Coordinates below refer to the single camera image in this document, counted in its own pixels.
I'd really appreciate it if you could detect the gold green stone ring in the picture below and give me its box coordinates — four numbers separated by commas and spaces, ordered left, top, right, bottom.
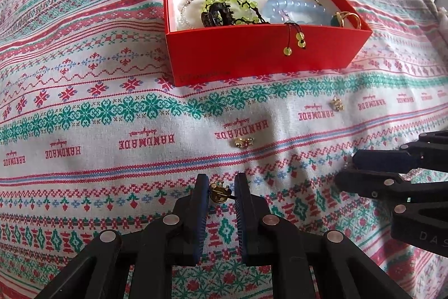
330, 10, 363, 31

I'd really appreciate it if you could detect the gold knot earring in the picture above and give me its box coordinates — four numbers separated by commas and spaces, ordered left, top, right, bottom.
209, 182, 232, 204

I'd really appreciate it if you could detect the gold bow earring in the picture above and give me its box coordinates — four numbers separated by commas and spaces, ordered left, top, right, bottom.
234, 137, 254, 149

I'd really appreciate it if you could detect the light blue bead bracelet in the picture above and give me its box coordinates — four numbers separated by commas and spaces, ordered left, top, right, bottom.
262, 0, 333, 27

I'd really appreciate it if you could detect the small gold stud earring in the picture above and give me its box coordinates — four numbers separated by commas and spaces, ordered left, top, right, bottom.
330, 96, 345, 112

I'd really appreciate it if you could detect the white pearl bracelet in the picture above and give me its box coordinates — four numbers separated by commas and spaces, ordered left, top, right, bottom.
175, 0, 211, 30

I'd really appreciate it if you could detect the patterned red green bedspread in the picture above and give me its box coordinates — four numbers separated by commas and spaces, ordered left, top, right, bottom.
1, 0, 447, 298

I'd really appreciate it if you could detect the green bead bracelet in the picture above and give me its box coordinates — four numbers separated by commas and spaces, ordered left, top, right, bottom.
200, 0, 308, 58

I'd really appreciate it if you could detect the red jewelry box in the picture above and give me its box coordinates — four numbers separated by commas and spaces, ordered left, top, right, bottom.
164, 0, 371, 86

